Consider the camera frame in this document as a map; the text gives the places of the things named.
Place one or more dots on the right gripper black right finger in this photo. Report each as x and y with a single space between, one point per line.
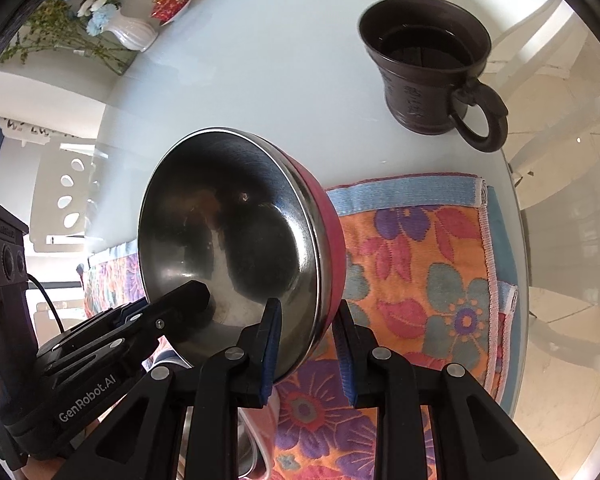
429 420

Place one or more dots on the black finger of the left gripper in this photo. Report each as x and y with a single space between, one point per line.
97 332
139 324

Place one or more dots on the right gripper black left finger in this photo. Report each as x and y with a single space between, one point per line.
180 422

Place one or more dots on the blue steel bowl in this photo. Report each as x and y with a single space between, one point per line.
250 439

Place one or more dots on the red steel bowl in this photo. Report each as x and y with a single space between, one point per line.
228 209

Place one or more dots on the floral orange quilted mat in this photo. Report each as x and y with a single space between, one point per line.
431 272

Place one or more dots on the white ribbed vase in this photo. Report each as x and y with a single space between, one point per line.
134 34

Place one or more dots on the green flower stems vase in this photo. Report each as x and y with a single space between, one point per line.
53 26

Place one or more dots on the red lidded teacup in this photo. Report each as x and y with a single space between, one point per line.
164 11

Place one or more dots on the dark brown ceramic mug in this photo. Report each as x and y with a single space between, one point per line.
430 55

